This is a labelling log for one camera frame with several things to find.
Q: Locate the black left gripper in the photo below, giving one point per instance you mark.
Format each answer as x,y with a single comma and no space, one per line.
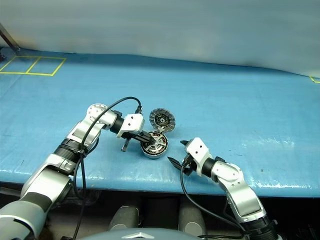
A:
130,136

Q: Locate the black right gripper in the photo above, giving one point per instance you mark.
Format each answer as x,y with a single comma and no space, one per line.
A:
190,166

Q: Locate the copper wound motor stator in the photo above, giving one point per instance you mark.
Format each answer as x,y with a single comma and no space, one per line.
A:
151,155

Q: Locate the round motor end cover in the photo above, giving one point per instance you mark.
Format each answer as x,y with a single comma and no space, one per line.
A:
162,120

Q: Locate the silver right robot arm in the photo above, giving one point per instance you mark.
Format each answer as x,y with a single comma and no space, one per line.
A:
240,197

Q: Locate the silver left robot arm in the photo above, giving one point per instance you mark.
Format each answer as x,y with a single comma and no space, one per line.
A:
82,130

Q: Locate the blue table cover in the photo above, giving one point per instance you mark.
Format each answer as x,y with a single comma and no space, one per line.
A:
225,105

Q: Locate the grey rounded robot leg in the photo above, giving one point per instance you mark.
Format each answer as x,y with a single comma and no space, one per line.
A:
124,218
191,220

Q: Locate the grey robot torso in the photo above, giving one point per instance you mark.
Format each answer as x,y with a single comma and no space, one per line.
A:
140,235

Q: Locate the slanted metal bar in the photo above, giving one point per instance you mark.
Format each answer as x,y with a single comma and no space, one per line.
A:
8,37

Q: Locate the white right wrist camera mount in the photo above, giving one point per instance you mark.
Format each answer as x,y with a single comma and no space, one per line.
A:
198,150

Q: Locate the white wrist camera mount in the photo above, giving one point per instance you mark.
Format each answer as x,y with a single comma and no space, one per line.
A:
198,150
132,122

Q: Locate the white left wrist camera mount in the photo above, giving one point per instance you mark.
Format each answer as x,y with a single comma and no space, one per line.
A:
132,122

